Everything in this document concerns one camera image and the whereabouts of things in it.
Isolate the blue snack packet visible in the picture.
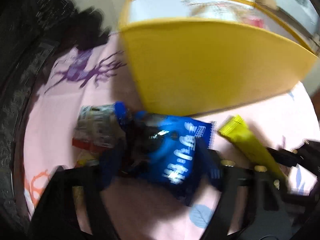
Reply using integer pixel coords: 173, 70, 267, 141
114, 102, 217, 207

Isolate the pink printed blanket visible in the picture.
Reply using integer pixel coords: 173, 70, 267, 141
24, 32, 320, 240

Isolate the yellow cardboard box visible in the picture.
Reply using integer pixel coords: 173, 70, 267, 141
118, 0, 318, 117

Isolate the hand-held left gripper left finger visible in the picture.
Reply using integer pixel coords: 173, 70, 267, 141
29, 140, 125, 240

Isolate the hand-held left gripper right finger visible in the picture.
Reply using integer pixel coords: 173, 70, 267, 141
197, 140, 293, 240

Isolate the clear cookie bag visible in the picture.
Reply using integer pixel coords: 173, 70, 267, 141
72, 104, 125, 153

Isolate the dark carved wooden furniture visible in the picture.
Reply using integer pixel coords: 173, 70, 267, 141
0, 0, 110, 230

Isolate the long yellow snack packet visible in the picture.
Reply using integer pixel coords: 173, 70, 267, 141
217, 114, 288, 183

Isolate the red snack packet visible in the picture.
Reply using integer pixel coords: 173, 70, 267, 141
246, 15, 265, 28

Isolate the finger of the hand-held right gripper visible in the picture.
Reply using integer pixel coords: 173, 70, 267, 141
267, 147, 298, 167

